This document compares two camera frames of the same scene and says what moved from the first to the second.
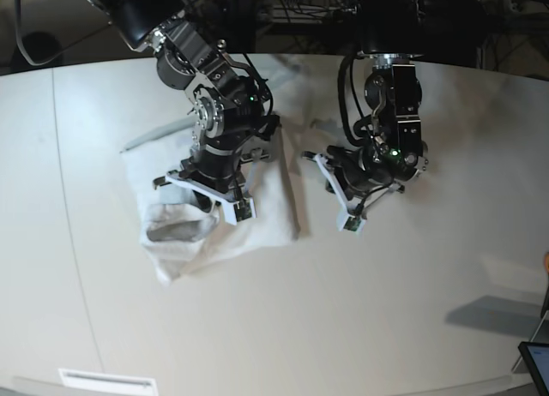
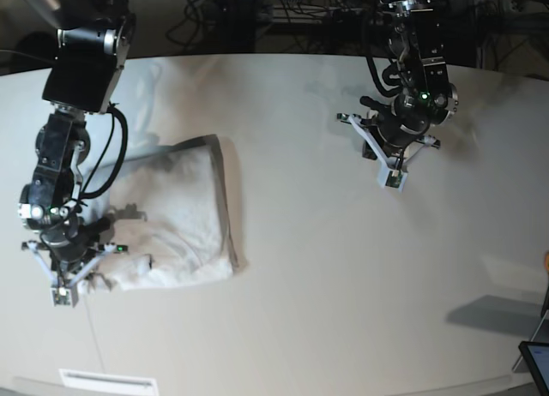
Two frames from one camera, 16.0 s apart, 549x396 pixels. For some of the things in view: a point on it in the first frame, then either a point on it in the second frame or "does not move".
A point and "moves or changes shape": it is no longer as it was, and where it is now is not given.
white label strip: (86, 380) does not move
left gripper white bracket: (204, 194) → (64, 292)
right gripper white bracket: (346, 210) → (391, 175)
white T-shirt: (177, 235) moves or changes shape
